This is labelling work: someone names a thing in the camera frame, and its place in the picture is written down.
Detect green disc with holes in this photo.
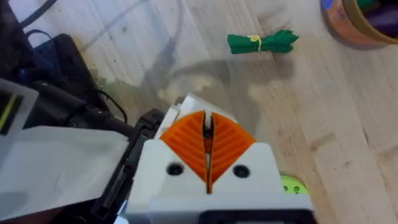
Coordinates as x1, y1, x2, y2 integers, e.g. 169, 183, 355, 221
279, 174, 309, 195

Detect bare white finger of the left gripper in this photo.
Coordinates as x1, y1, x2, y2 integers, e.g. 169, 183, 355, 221
154, 92, 238, 140

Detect black cable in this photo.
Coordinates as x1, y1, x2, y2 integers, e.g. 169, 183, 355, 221
17, 0, 59, 30

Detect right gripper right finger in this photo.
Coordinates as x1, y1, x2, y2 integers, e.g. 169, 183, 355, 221
208, 111, 312, 205

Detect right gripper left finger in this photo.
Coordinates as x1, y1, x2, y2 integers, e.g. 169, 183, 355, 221
126, 110, 208, 214

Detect green toy vegetable bundle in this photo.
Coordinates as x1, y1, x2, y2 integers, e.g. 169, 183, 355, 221
226, 29, 300, 55

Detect orange toy tub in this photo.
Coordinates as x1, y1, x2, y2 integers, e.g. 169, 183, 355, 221
320, 0, 398, 48

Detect left wrist flat plate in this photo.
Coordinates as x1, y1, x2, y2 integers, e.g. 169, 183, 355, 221
0, 77, 131, 222

